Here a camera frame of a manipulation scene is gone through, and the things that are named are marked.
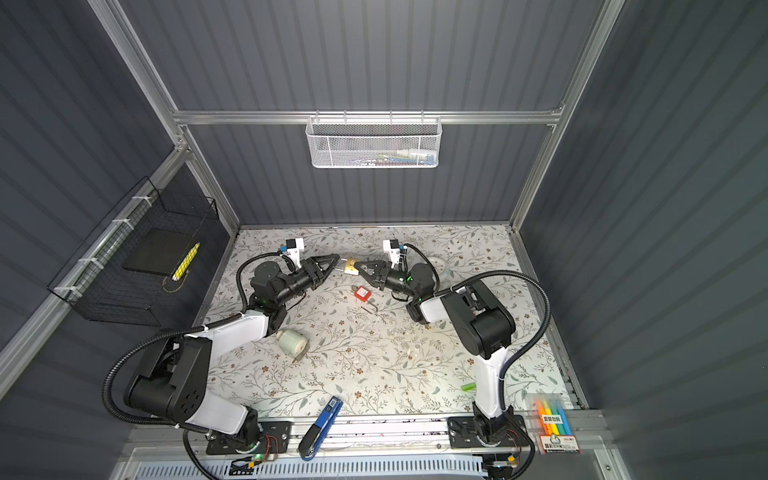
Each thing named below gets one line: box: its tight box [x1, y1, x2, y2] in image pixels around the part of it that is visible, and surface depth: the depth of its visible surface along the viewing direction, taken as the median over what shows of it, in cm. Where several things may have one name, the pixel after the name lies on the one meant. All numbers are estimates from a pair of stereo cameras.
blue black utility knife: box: [298, 396, 344, 461], surface depth 73 cm
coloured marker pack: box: [526, 393, 582, 455], surface depth 76 cm
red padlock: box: [351, 285, 378, 313], surface depth 101 cm
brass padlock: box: [344, 258, 360, 275], surface depth 82 cm
